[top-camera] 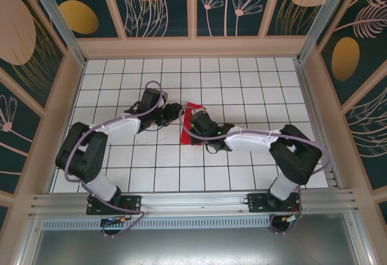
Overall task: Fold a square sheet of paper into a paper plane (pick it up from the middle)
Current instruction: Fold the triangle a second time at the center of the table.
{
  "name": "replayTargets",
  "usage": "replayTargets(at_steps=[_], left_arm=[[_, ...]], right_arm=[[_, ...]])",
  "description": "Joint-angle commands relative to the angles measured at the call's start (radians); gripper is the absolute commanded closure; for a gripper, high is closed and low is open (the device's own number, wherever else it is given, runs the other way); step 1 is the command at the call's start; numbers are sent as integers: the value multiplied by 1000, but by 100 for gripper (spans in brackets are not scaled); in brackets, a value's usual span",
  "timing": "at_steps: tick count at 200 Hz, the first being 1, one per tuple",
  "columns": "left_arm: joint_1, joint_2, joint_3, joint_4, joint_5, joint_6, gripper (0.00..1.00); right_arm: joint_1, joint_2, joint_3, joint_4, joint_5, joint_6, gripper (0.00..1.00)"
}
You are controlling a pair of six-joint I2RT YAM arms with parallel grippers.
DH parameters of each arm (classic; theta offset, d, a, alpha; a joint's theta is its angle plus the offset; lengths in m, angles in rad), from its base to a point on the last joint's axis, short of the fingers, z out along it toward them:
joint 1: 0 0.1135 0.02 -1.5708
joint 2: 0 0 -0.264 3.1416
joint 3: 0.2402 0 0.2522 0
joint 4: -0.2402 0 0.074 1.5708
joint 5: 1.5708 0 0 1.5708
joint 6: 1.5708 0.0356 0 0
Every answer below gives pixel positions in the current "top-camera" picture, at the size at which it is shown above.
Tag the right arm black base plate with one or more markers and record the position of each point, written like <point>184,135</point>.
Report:
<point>257,203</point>

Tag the grey metal sheet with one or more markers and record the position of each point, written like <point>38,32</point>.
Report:
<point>193,247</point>

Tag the long aluminium mounting rail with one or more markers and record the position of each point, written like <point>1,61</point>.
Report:
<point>193,201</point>

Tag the red square paper sheet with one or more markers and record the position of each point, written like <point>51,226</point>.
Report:
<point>185,135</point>

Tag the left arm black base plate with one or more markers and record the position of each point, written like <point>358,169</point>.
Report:
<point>133,204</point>

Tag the aluminium side rail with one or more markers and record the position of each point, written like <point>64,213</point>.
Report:
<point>318,126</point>

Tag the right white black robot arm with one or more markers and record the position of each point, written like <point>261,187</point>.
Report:
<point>290,156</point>

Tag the small controller board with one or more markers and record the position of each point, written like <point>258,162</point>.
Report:
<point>291,218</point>
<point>113,219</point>

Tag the aluminium corner post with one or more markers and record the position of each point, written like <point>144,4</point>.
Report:
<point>62,26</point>
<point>320,20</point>

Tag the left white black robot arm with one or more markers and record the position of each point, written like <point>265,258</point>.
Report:
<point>81,156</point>

